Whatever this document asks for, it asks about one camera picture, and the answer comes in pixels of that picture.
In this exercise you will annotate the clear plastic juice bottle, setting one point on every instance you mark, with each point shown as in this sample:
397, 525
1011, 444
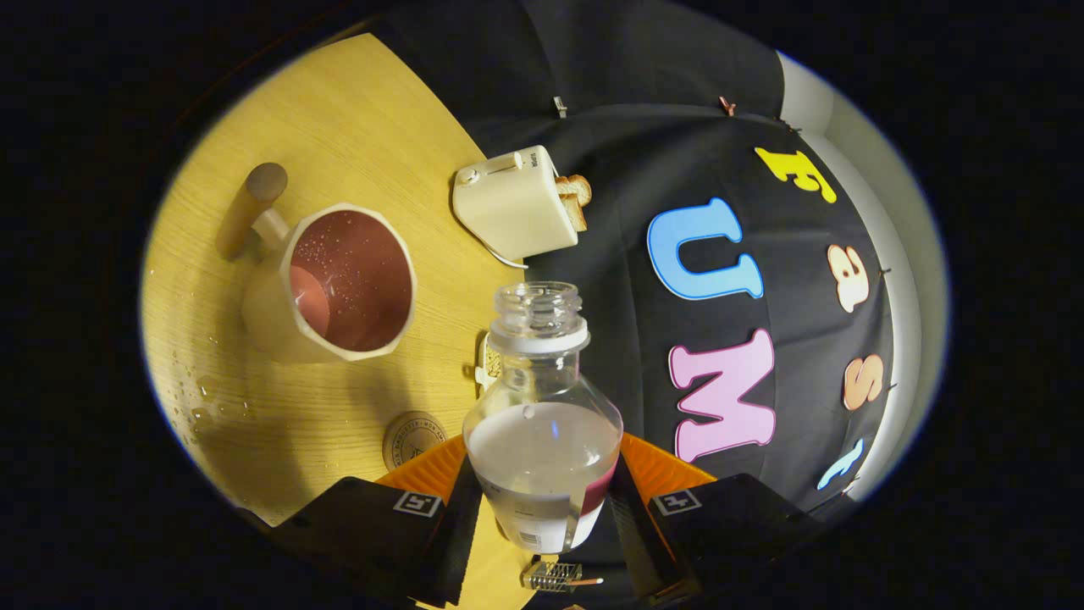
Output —
542, 449

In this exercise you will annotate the wooden table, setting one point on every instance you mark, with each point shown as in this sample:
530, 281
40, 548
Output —
339, 127

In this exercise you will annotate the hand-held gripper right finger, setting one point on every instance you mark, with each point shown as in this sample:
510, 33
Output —
635, 542

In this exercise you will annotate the cream toaster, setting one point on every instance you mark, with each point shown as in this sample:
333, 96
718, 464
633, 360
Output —
517, 203

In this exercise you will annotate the copper clip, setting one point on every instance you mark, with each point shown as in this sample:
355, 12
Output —
727, 106

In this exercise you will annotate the white divided grain dish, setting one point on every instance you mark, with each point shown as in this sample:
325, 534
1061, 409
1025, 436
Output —
487, 364

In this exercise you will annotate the black backdrop cloth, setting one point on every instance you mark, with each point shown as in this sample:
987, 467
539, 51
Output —
677, 152

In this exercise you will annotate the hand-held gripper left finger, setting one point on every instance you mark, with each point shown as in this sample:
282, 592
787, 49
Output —
453, 542

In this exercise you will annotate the round cork coaster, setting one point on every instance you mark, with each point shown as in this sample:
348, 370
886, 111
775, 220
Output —
411, 440

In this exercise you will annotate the toast slice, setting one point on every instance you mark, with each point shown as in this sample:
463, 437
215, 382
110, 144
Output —
576, 216
577, 188

